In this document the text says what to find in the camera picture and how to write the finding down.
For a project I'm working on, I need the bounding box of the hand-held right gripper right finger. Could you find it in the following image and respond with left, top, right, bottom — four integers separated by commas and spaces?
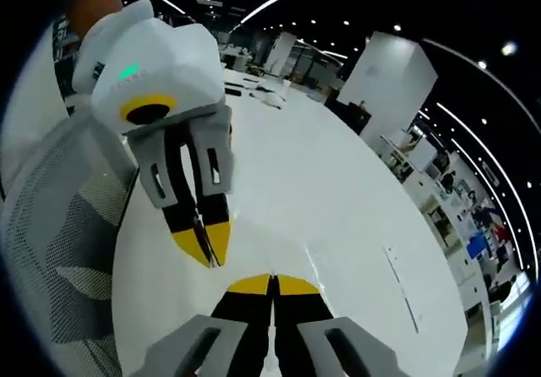
273, 273, 410, 377

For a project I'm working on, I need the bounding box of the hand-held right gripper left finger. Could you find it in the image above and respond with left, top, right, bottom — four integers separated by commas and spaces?
142, 272, 274, 377

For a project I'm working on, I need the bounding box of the clear plastic resealable bag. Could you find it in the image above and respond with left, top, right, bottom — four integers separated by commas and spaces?
198, 205, 329, 310
381, 244, 420, 335

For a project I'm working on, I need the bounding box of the white square column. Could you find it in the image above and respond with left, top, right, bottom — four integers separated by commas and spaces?
265, 31, 297, 77
337, 31, 439, 141

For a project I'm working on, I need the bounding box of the white mesh office chair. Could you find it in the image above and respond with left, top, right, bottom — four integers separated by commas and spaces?
0, 106, 143, 377

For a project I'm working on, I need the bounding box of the long white office desk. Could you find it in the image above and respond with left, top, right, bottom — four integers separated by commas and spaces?
380, 123, 495, 352

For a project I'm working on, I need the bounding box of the blue box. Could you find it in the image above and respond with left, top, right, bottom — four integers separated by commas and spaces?
467, 232, 487, 260

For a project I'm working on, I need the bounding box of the curved ceiling strip light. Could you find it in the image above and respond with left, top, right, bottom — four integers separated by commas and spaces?
437, 101, 540, 272

